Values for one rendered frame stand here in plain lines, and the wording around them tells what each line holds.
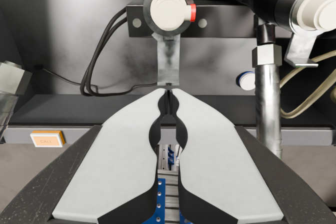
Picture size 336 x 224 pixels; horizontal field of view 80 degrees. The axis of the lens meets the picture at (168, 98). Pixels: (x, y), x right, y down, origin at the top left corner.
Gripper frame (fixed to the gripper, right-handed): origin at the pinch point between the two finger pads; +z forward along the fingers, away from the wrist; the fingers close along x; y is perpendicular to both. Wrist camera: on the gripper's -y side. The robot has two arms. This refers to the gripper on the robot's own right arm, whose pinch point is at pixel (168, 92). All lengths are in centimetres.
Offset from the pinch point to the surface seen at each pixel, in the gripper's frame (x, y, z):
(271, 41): 8.1, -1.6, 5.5
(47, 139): -21.6, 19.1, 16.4
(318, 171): 136, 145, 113
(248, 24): 9.5, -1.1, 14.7
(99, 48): -8.0, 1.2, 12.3
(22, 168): -132, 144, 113
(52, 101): -25.5, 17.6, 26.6
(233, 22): 7.7, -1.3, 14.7
